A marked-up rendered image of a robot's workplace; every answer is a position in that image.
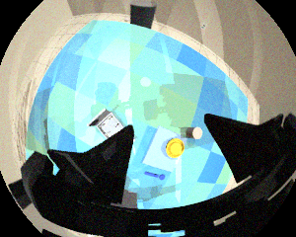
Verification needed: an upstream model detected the yellow plate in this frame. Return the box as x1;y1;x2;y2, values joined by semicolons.
167;139;185;158

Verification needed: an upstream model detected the light blue flat square mat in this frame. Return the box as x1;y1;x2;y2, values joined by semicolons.
143;126;187;173

